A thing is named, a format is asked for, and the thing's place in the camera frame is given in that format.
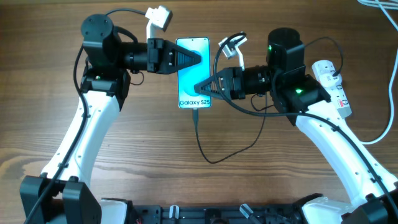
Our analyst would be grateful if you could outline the white power strip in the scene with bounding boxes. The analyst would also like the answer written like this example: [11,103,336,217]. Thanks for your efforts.
[312,60,352,119]

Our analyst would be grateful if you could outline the turquoise Galaxy S25 smartphone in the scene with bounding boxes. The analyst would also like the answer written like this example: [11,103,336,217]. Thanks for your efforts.
[176,37,211,109]

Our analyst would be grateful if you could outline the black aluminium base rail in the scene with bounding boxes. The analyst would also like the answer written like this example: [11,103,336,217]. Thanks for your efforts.
[99,198,299,224]

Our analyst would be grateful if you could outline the black USB charging cable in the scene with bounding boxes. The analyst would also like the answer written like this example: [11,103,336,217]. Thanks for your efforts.
[192,36,345,165]

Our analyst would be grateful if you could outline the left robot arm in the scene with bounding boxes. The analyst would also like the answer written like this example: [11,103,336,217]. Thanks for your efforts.
[19,9,202,223]

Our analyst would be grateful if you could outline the white cables top right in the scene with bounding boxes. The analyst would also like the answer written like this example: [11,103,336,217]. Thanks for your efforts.
[356,0,398,24]

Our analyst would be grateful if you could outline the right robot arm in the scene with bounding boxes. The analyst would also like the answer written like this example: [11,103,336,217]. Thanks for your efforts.
[194,27,397,223]

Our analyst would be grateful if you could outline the white USB charger plug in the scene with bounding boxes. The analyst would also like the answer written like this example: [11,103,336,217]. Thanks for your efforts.
[319,73,342,88]

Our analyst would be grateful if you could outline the white power strip cord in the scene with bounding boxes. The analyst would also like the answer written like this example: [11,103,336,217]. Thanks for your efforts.
[360,48,398,146]

